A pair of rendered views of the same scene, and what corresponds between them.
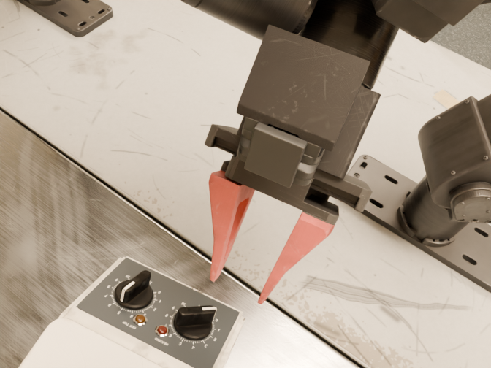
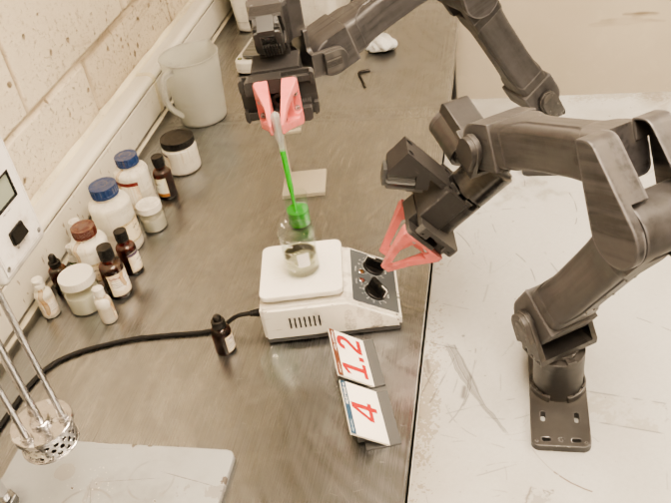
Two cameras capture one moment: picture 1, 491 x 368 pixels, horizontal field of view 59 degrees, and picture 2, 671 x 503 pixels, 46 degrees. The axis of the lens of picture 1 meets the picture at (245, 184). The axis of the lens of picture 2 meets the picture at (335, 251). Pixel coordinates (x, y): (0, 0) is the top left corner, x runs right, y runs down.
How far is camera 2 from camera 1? 91 cm
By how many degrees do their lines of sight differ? 53
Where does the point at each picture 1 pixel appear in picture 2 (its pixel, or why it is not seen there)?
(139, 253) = (404, 274)
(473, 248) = (555, 415)
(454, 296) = (507, 422)
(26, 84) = not seen: hidden behind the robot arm
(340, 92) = (398, 158)
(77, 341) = (334, 249)
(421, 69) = not seen: outside the picture
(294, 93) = (393, 155)
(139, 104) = (501, 223)
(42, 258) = (372, 248)
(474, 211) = (520, 333)
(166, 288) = (387, 280)
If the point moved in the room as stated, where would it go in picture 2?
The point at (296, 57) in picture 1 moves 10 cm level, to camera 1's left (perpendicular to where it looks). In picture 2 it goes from (401, 146) to (373, 112)
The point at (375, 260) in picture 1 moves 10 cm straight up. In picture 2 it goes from (496, 371) to (496, 317)
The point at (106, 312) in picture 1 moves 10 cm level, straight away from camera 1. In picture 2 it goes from (355, 258) to (379, 221)
